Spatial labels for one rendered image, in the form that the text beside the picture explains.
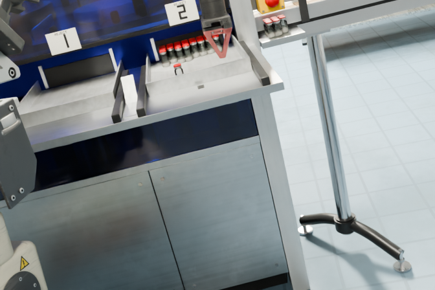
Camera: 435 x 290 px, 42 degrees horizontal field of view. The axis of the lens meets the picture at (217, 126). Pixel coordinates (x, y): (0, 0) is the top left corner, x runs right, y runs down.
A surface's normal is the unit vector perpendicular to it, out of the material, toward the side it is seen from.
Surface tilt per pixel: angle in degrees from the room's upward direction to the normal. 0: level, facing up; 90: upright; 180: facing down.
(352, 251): 0
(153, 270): 90
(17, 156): 90
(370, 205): 0
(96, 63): 90
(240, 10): 90
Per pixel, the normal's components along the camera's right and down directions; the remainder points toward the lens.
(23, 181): 0.93, -0.09
